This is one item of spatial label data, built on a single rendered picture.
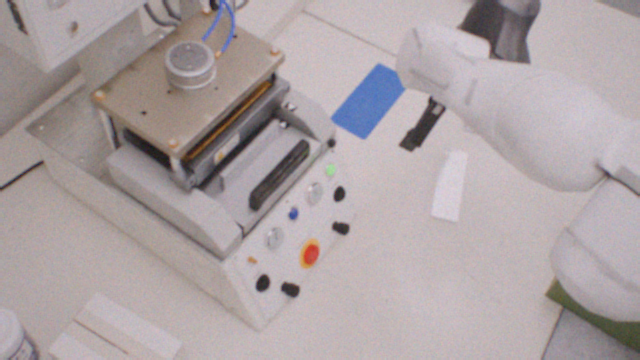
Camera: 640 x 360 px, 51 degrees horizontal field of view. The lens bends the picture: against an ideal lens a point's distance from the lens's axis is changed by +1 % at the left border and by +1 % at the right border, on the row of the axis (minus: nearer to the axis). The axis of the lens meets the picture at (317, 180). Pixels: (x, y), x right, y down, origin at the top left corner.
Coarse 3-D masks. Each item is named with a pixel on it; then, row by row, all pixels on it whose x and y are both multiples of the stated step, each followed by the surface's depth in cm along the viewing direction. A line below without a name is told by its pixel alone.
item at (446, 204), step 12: (444, 156) 143; (456, 156) 144; (444, 168) 142; (456, 168) 142; (444, 180) 140; (456, 180) 140; (444, 192) 138; (456, 192) 138; (444, 204) 136; (456, 204) 136; (444, 216) 135; (456, 216) 135
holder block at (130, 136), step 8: (128, 136) 113; (136, 136) 113; (136, 144) 114; (144, 144) 112; (240, 144) 117; (144, 152) 114; (152, 152) 112; (160, 152) 111; (160, 160) 112; (168, 160) 111; (168, 168) 112
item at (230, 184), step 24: (120, 144) 116; (264, 144) 115; (288, 144) 117; (312, 144) 118; (216, 168) 113; (240, 168) 111; (264, 168) 114; (216, 192) 111; (240, 192) 111; (240, 216) 108
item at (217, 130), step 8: (264, 80) 114; (256, 88) 112; (264, 88) 113; (248, 96) 111; (256, 96) 112; (240, 104) 110; (248, 104) 110; (232, 112) 109; (240, 112) 109; (224, 120) 108; (232, 120) 108; (128, 128) 110; (216, 128) 107; (224, 128) 108; (208, 136) 106; (216, 136) 107; (152, 144) 109; (200, 144) 105; (208, 144) 106; (192, 152) 104; (200, 152) 105; (184, 160) 106; (192, 160) 104
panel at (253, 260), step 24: (336, 168) 126; (288, 216) 117; (312, 216) 124; (336, 216) 130; (264, 240) 114; (288, 240) 120; (312, 240) 125; (240, 264) 111; (264, 264) 116; (288, 264) 121; (312, 264) 127; (264, 312) 119
